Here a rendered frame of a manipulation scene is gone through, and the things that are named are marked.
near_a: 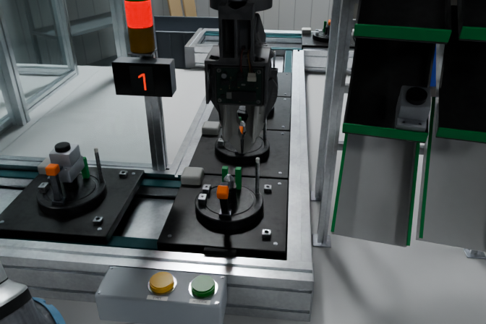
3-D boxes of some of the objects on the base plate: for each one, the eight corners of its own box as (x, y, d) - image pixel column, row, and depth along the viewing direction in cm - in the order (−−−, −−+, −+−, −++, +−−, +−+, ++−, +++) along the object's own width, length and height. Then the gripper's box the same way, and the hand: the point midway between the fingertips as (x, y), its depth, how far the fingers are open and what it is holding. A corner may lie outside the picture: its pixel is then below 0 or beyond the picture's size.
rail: (310, 322, 79) (314, 277, 74) (-140, 281, 88) (-164, 239, 82) (309, 298, 84) (314, 254, 79) (-117, 261, 92) (-139, 220, 87)
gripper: (192, 2, 45) (201, 175, 55) (279, 3, 44) (273, 179, 55) (207, -12, 53) (212, 142, 63) (282, -11, 52) (275, 146, 62)
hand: (243, 141), depth 61 cm, fingers closed
